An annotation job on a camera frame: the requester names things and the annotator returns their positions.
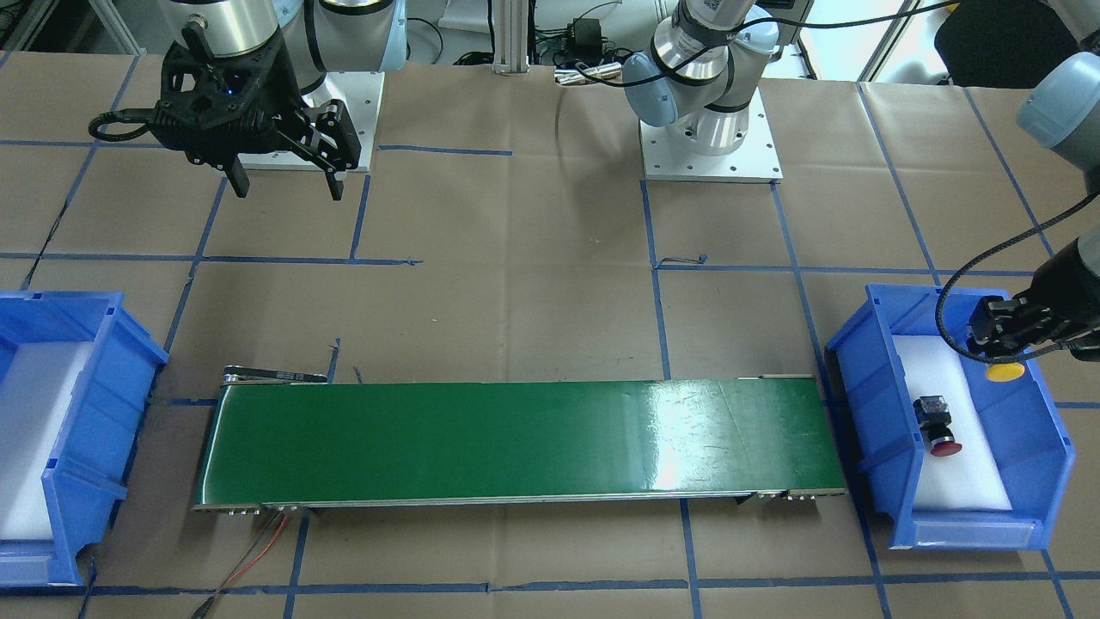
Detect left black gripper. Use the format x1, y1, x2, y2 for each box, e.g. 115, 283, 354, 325
968, 236, 1099, 362

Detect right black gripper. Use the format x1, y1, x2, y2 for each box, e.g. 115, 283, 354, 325
149, 19, 362, 201

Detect yellow push button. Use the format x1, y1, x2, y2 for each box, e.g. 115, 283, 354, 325
985, 362, 1029, 383

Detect red push button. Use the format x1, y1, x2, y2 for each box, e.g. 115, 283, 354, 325
913, 395, 963, 457

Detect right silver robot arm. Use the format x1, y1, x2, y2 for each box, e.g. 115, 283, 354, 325
149, 1, 407, 200

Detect blue bin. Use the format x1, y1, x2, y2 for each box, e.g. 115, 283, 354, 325
1, 291, 168, 588
828, 285, 1076, 551

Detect white foam pad bin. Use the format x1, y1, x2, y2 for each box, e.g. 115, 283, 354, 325
1, 341, 94, 541
893, 334, 1012, 511

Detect brown paper table cover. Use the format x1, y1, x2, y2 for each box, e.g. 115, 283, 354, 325
1, 52, 1097, 618

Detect green conveyor belt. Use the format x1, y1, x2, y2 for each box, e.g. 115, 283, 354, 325
193, 377, 847, 512

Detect black power adapter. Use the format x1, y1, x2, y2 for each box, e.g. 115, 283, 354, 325
567, 16, 604, 55

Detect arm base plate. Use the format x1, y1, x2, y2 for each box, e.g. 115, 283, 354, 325
638, 90, 785, 184
232, 70, 385, 172

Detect aluminium frame post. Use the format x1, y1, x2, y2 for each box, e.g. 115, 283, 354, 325
488, 1, 534, 75

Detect red black conveyor wires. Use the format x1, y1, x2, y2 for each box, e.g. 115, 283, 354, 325
191, 509, 297, 618

